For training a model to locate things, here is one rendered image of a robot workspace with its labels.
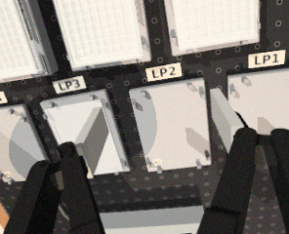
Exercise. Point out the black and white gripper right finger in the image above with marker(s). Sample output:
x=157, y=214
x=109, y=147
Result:
x=246, y=149

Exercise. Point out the white operator panel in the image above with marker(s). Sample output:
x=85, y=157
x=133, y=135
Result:
x=161, y=221

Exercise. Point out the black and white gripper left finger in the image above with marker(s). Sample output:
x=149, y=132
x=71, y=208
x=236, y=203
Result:
x=36, y=209

